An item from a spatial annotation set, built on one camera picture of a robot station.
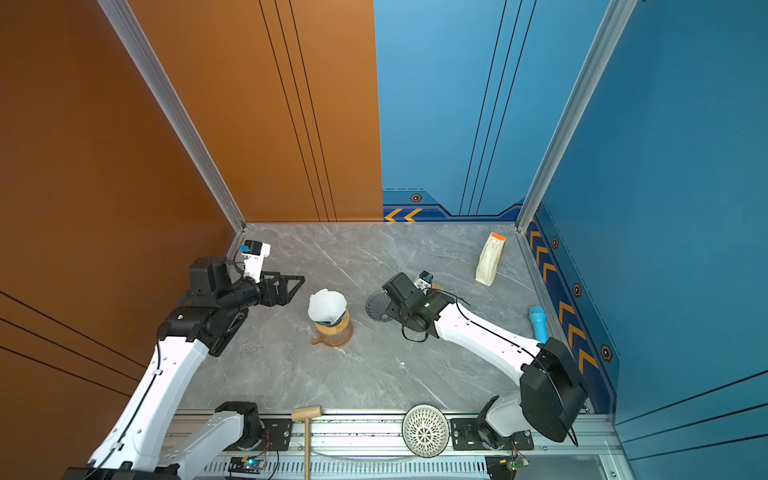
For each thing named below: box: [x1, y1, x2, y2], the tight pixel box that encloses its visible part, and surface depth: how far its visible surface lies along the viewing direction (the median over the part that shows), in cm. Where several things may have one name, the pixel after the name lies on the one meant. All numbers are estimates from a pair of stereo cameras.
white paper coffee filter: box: [308, 289, 347, 324], surface depth 82 cm
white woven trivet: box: [402, 404, 450, 458], surface depth 74 cm
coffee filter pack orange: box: [475, 232, 507, 287], surface depth 102 cm
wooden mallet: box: [291, 405, 322, 480], surface depth 76 cm
